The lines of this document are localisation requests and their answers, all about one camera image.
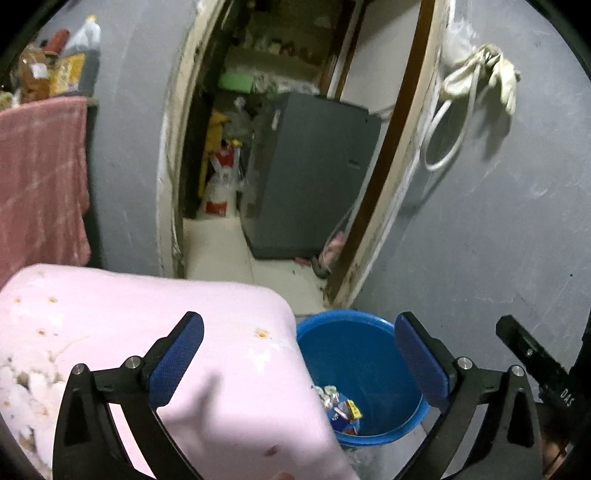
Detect pink cloth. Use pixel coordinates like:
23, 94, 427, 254
0, 263, 358, 480

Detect blue plastic bucket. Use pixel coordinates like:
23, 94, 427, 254
295, 309, 429, 448

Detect cream rubber glove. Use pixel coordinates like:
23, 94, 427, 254
485, 51, 522, 115
441, 45, 490, 99

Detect pile of clear plastic bags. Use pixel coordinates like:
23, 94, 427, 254
231, 95, 282, 139

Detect cream door frame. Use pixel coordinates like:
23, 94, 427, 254
157, 0, 455, 310

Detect pink slipper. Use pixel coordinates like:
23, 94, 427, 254
321, 231, 345, 273

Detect red plaid cloth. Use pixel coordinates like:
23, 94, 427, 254
0, 96, 92, 287

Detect white peel scraps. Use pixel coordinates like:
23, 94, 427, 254
0, 351, 65, 457

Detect white red rice sack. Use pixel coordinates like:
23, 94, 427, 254
198, 138, 243, 217

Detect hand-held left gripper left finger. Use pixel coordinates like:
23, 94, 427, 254
52, 311, 205, 480

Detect grey refrigerator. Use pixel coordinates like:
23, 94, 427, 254
242, 91, 383, 261

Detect green box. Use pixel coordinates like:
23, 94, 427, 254
218, 71, 256, 93

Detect white hose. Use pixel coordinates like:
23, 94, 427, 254
422, 51, 481, 172

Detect wooden shelf unit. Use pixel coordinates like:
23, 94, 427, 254
226, 0, 352, 75

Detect red cup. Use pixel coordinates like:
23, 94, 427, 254
44, 30, 70, 54

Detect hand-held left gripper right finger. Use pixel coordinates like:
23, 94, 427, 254
392, 311, 544, 480

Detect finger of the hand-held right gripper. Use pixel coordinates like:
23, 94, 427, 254
495, 315, 557, 386

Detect clear plastic bag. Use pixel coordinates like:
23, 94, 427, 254
441, 9, 481, 61

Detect person's right hand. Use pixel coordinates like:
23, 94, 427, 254
540, 413, 574, 478

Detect large dark oil jug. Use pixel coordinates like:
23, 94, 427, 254
60, 16, 102, 95

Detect yellow bag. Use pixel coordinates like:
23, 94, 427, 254
201, 108, 232, 195

